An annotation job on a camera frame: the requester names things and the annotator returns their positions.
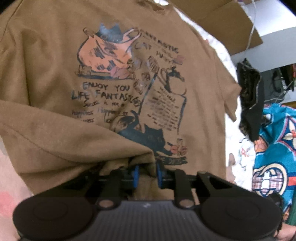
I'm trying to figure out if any brown printed t-shirt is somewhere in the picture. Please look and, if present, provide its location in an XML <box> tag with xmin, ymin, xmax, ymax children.
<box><xmin>0</xmin><ymin>0</ymin><xmax>242</xmax><ymax>201</ymax></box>

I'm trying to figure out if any person right hand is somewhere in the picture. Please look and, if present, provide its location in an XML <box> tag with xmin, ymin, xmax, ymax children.
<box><xmin>273</xmin><ymin>223</ymin><xmax>296</xmax><ymax>241</ymax></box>

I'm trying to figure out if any cream bear print bedsheet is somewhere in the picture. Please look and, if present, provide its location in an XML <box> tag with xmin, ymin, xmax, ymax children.
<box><xmin>0</xmin><ymin>0</ymin><xmax>258</xmax><ymax>241</ymax></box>

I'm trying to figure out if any teal cartoon print blanket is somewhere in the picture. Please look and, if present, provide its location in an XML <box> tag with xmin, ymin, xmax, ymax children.
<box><xmin>252</xmin><ymin>103</ymin><xmax>295</xmax><ymax>225</ymax></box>

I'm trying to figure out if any black folded garment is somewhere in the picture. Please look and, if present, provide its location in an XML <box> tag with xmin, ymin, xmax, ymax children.
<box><xmin>237</xmin><ymin>59</ymin><xmax>264</xmax><ymax>142</ymax></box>

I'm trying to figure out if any brown cardboard sheet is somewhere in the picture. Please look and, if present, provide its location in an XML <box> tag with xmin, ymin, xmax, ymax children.
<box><xmin>169</xmin><ymin>0</ymin><xmax>253</xmax><ymax>55</ymax></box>

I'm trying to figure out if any white power cable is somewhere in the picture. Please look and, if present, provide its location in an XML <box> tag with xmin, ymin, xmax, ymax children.
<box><xmin>245</xmin><ymin>0</ymin><xmax>258</xmax><ymax>50</ymax></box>

